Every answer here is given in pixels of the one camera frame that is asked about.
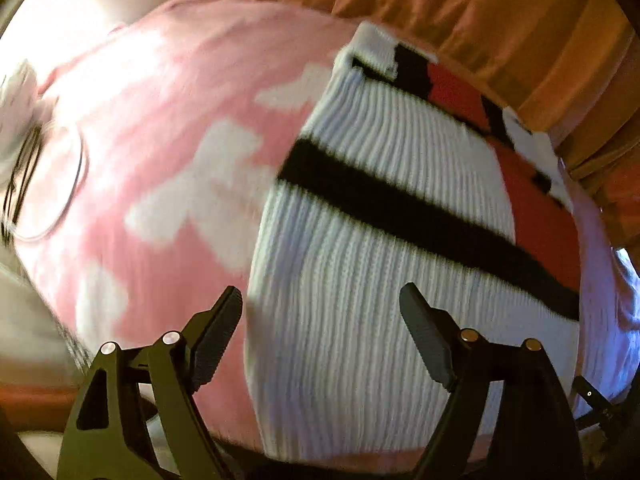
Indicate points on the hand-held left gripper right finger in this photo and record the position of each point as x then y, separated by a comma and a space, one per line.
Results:
425, 335

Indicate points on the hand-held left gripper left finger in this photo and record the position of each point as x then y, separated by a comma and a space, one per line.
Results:
220, 335

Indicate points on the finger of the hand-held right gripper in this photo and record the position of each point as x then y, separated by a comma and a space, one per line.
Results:
592, 399

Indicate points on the white ribbed black-striped sock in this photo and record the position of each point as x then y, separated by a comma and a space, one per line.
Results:
350, 260

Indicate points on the grey cloth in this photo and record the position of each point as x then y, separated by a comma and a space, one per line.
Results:
25, 320

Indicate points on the pink white patterned blanket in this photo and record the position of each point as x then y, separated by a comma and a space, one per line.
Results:
150, 110

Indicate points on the orange curtain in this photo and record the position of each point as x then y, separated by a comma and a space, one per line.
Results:
450, 10

